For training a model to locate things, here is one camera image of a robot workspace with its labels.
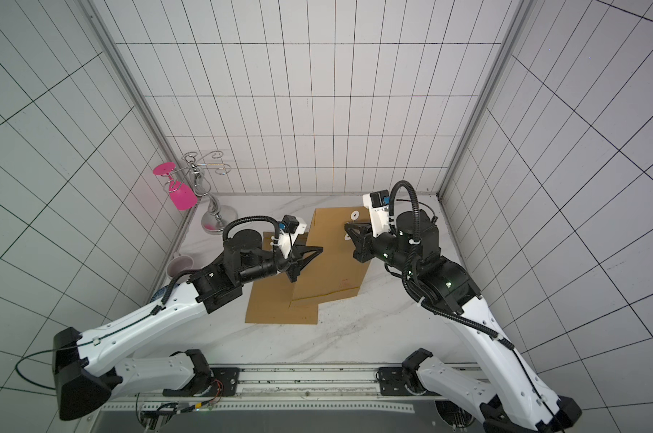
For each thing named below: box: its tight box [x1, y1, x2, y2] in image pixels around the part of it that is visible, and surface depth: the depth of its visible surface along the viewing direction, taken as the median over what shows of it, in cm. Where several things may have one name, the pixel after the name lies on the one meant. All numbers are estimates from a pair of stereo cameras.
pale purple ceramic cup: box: [165, 255, 194, 278], surface depth 92 cm
